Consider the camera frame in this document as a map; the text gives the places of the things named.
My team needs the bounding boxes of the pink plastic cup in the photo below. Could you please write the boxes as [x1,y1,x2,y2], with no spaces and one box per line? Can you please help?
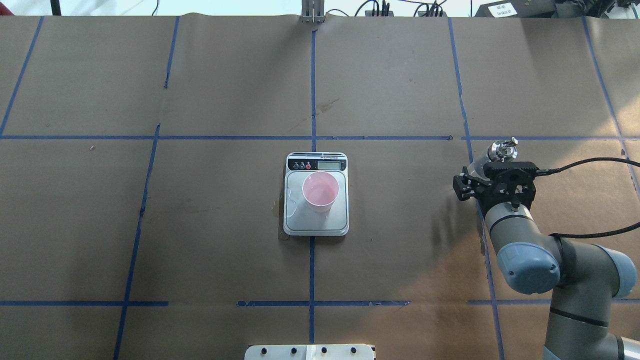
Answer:
[302,171,339,214]

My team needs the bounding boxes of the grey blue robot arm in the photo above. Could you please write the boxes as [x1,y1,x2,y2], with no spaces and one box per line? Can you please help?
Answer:
[452,161,639,360]

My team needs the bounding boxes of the clear glass sauce bottle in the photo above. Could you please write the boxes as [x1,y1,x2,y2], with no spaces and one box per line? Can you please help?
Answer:
[468,137,519,180]

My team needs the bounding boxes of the aluminium frame post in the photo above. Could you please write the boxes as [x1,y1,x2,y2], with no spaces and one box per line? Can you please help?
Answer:
[300,0,326,24]

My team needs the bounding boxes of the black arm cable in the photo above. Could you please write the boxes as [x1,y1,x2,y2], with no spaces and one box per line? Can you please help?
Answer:
[536,157,640,239]

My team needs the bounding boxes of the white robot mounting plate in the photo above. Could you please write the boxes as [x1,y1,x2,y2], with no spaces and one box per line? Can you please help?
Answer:
[244,343,377,360]

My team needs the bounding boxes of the black device with white label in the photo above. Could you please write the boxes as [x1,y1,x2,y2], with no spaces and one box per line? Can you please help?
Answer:
[473,0,557,18]

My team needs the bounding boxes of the white digital kitchen scale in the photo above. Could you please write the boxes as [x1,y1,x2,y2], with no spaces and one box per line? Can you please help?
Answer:
[282,152,350,237]

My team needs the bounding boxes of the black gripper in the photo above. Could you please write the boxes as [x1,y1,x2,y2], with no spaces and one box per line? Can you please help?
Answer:
[452,161,538,211]

